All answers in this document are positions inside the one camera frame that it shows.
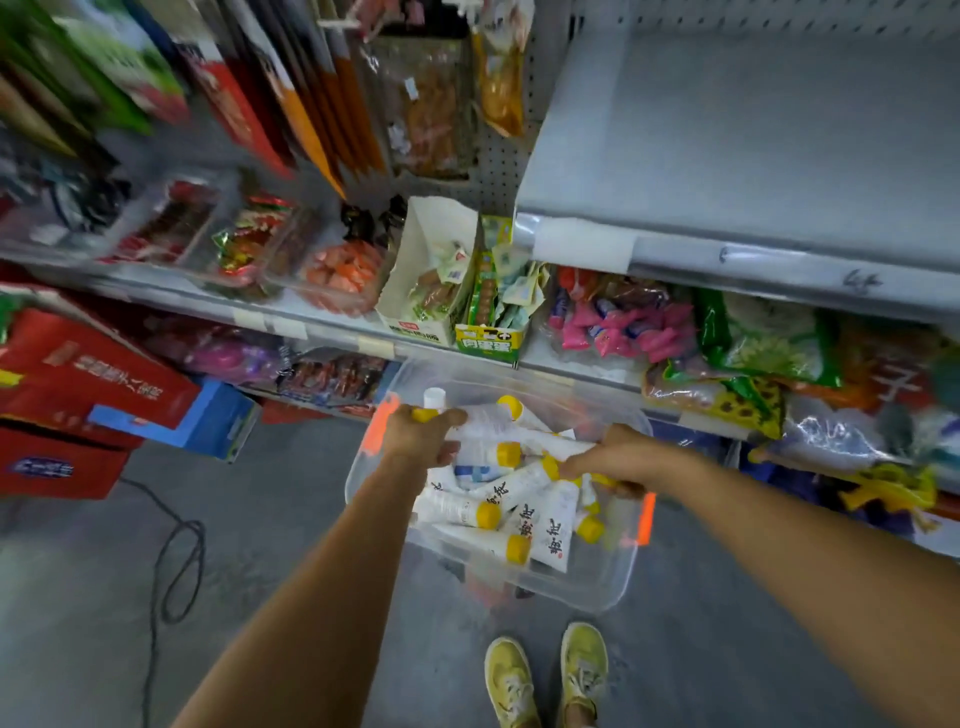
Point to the person's left hand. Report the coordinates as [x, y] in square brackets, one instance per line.
[412, 439]

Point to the person's right hand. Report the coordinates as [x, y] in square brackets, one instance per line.
[626, 457]

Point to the person's right fingers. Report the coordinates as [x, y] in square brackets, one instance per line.
[581, 463]

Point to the person's left fingers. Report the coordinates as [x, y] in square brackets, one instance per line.
[444, 452]

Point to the white cream tube yellow cap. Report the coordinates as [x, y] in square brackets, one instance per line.
[517, 484]
[480, 421]

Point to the person's left forearm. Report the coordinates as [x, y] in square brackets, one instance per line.
[315, 600]

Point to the person's right forearm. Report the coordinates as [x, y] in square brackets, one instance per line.
[810, 570]

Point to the pile of white yellow-capped tubes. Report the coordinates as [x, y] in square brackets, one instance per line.
[517, 517]

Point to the clear tray of red sausages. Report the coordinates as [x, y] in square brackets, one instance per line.
[337, 375]

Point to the bag of pink packets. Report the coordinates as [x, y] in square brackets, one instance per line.
[622, 322]

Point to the green yellow display box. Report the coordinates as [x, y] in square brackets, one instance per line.
[491, 307]

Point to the yellow green patterned packet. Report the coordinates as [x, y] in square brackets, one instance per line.
[724, 397]

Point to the white cardboard display box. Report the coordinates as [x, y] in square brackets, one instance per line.
[427, 270]

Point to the person's right yellow shoe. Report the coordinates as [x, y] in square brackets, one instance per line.
[583, 667]

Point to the person's yellow shoe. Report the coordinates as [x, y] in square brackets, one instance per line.
[583, 667]
[512, 684]

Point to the clear tub of orange snacks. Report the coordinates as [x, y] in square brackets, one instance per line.
[341, 274]

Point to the green snack bag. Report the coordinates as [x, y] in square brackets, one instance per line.
[765, 337]

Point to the person's left yellow shoe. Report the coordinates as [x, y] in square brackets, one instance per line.
[512, 684]

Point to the blue cardboard box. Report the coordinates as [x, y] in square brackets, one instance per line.
[214, 420]

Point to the pink wrapped packet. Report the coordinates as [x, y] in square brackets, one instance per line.
[225, 352]

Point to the clear plastic bag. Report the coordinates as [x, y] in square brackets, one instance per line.
[832, 435]

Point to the clear tub of red-green snacks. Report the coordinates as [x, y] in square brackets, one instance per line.
[244, 240]

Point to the yellow plastic toy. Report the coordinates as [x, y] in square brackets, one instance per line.
[892, 487]

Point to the orange snack bag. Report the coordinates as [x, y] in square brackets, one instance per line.
[892, 367]

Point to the white pegboard panel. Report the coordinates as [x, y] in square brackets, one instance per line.
[517, 112]

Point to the hanging clear brown-snack packet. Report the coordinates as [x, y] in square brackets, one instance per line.
[424, 105]

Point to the white metal shelf unit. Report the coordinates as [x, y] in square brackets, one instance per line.
[750, 150]

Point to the clear tub of dark-red snacks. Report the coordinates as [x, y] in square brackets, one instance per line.
[165, 225]

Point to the large red cardboard box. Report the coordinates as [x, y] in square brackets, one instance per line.
[67, 390]

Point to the hanging yellow snack packet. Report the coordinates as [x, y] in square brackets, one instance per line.
[501, 67]

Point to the row of hanging snack packets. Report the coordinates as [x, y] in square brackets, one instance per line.
[210, 75]

